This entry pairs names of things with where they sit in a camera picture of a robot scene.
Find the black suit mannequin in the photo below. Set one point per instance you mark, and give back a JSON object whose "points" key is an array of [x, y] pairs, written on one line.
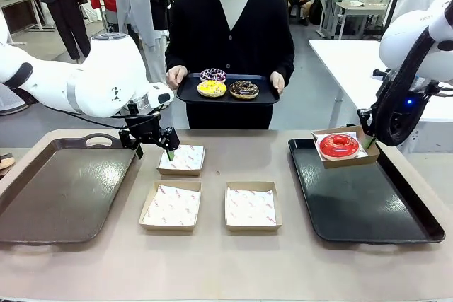
{"points": [[67, 15]]}

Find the person in black cardigan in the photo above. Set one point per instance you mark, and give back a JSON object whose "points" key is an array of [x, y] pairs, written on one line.
{"points": [[201, 33]]}

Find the square kraft cardboard box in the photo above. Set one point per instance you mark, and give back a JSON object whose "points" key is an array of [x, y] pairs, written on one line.
{"points": [[347, 164], [166, 227], [163, 172], [253, 228]]}

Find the chocolate sprinkled donut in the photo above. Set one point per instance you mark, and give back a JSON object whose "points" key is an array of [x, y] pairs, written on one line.
{"points": [[244, 90]]}

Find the yellow sprinkled donut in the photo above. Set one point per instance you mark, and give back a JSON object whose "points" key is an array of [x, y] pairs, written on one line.
{"points": [[211, 89]]}

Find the large black serving tray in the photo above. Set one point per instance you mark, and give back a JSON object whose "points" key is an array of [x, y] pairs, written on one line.
{"points": [[354, 203]]}

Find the white printed paper liner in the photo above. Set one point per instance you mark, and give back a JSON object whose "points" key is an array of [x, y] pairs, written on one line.
{"points": [[173, 206], [250, 206], [187, 157], [364, 151]]}

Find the tan rounded object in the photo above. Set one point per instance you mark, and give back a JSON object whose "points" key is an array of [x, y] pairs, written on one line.
{"points": [[6, 163]]}

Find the grey work table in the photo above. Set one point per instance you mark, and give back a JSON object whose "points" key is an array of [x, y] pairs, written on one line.
{"points": [[354, 6]]}

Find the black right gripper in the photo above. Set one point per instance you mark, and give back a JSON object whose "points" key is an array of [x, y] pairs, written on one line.
{"points": [[368, 121]]}

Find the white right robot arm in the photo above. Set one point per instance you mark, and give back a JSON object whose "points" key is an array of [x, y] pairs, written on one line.
{"points": [[400, 33]]}

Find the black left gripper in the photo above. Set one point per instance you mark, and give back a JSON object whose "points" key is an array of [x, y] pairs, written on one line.
{"points": [[148, 128]]}

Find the large brown serving tray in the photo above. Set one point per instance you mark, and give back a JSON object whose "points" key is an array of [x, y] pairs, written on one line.
{"points": [[63, 203]]}

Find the red glazed donut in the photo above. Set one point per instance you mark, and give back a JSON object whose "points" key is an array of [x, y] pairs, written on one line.
{"points": [[331, 150]]}

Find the small black serving tray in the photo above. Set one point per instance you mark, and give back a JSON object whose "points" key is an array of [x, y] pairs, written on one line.
{"points": [[191, 95]]}

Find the person's right hand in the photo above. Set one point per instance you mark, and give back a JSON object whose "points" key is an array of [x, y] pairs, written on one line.
{"points": [[176, 76]]}

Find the white trousers mannequin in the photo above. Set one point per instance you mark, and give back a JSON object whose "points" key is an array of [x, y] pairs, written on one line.
{"points": [[155, 61]]}

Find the person's right forearm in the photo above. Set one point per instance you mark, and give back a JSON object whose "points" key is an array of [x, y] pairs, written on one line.
{"points": [[175, 54]]}

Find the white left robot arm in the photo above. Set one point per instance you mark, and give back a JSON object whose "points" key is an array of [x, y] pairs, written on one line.
{"points": [[95, 79]]}

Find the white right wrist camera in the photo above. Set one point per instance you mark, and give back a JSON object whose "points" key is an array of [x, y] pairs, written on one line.
{"points": [[378, 73]]}

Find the person's left hand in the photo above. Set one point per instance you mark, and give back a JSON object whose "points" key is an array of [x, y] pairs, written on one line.
{"points": [[277, 82]]}

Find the large white table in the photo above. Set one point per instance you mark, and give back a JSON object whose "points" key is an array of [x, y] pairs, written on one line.
{"points": [[347, 65]]}

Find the person's left forearm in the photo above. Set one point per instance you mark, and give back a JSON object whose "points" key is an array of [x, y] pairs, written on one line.
{"points": [[285, 58]]}

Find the purple sprinkled donut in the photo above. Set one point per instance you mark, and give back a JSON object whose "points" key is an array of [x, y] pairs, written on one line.
{"points": [[212, 75]]}

